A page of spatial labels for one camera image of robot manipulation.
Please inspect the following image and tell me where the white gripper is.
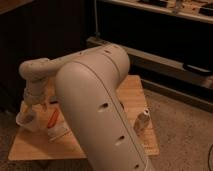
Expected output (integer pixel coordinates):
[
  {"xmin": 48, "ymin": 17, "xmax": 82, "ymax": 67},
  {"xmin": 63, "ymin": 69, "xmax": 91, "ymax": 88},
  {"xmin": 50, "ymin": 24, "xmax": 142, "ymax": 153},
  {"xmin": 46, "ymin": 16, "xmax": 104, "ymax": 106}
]
[{"xmin": 20, "ymin": 88, "xmax": 48, "ymax": 124}]

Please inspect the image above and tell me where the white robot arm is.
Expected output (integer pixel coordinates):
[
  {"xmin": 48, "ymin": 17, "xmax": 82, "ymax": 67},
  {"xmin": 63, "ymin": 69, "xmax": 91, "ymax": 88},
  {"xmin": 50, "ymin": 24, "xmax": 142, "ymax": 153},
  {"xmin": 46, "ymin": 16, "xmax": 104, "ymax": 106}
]
[{"xmin": 19, "ymin": 43, "xmax": 155, "ymax": 171}]

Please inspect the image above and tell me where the orange carrot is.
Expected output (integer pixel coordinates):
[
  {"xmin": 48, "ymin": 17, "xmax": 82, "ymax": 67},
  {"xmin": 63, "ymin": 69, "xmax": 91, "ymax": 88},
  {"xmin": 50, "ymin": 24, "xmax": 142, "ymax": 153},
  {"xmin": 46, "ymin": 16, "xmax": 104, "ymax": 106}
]
[{"xmin": 47, "ymin": 110, "xmax": 59, "ymax": 128}]

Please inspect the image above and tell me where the white green sponge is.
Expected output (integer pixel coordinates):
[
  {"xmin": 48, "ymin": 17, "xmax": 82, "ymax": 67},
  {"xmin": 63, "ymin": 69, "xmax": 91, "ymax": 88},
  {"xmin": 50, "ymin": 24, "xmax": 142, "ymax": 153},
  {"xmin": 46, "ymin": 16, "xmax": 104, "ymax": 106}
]
[{"xmin": 47, "ymin": 122, "xmax": 70, "ymax": 141}]

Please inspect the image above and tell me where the wooden table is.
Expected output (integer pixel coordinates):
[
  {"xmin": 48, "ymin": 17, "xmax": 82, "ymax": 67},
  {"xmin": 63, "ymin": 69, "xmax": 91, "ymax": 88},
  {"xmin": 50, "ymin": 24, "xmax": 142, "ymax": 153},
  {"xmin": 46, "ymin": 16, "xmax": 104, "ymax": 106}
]
[{"xmin": 7, "ymin": 74, "xmax": 160, "ymax": 169}]

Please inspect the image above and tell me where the vertical metal pole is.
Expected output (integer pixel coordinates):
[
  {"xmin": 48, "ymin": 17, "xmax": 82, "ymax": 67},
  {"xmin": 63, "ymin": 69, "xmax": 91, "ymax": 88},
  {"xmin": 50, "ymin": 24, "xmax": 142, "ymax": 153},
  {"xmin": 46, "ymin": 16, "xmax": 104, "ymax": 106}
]
[{"xmin": 94, "ymin": 0, "xmax": 100, "ymax": 39}]

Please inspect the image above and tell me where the white plastic bottle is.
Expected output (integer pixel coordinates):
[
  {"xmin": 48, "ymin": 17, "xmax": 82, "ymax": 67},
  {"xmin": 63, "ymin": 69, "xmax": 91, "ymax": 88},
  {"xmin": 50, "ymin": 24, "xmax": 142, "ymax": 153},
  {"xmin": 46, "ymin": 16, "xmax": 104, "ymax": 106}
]
[{"xmin": 133, "ymin": 109, "xmax": 150, "ymax": 135}]

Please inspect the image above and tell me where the background shelf unit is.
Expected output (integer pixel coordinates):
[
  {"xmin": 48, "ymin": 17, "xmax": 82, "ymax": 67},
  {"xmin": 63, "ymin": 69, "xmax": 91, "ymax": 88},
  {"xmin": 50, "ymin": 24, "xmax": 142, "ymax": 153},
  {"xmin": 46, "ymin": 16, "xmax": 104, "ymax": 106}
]
[{"xmin": 85, "ymin": 0, "xmax": 213, "ymax": 112}]

